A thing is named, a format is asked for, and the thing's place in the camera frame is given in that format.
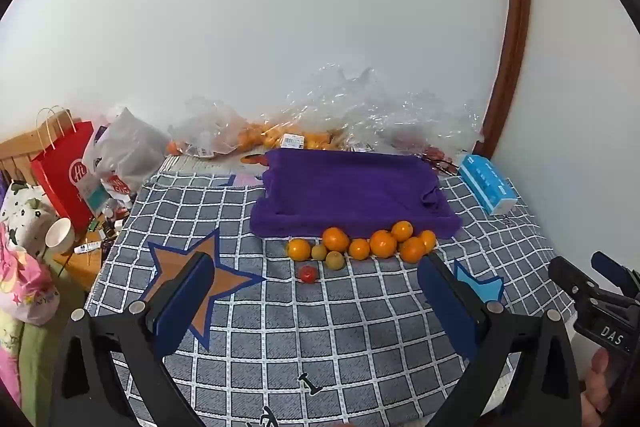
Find pink star-print bag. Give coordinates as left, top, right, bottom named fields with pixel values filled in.
left=0, top=227, right=61, bottom=325

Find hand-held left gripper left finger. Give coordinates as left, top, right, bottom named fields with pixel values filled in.
left=49, top=251, right=217, bottom=427

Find black eyeglasses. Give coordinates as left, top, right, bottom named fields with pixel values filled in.
left=425, top=154, right=461, bottom=176

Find grey plastic bag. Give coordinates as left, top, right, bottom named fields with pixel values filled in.
left=82, top=107, right=171, bottom=198

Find white floral cloth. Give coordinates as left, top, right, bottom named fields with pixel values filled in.
left=0, top=181, right=56, bottom=248

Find wooden headboard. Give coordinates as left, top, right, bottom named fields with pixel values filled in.
left=0, top=134, right=41, bottom=188

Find clear bag of kumquats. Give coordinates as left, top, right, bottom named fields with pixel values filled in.
left=277, top=122, right=341, bottom=152

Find brown wooden door frame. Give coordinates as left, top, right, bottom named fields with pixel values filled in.
left=482, top=0, right=533, bottom=158

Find bagged pile of red tomatoes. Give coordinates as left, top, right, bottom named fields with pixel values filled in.
left=395, top=127, right=461, bottom=175

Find clear bag of small oranges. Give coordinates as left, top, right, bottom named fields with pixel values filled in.
left=167, top=96, right=281, bottom=158

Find small round orange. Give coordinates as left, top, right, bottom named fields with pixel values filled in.
left=286, top=238, right=313, bottom=261

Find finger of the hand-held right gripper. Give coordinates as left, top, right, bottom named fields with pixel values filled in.
left=591, top=251, right=640, bottom=299
left=548, top=256, right=608, bottom=308

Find large empty clear plastic bag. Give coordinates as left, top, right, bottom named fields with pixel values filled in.
left=285, top=62, right=486, bottom=155

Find white ceramic cup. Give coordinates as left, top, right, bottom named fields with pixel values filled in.
left=45, top=217, right=76, bottom=255

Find red and white packet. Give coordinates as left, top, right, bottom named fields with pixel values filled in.
left=100, top=174, right=133, bottom=198

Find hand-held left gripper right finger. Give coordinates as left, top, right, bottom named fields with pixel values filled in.
left=416, top=252, right=583, bottom=427

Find grey checked bedsheet with stars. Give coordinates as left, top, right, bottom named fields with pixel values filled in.
left=82, top=157, right=576, bottom=427

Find large mandarin with green stem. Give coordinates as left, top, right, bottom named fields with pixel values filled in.
left=369, top=230, right=399, bottom=258

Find blue tissue pack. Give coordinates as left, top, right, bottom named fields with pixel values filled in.
left=457, top=153, right=518, bottom=216

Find red paper shopping bag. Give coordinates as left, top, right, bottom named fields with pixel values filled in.
left=30, top=106, right=96, bottom=233

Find person's right hand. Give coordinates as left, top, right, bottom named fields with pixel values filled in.
left=582, top=349, right=618, bottom=427

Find wooden nightstand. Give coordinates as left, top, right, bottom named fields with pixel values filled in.
left=52, top=217, right=121, bottom=293

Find purple towel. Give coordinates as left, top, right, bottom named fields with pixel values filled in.
left=248, top=148, right=463, bottom=240

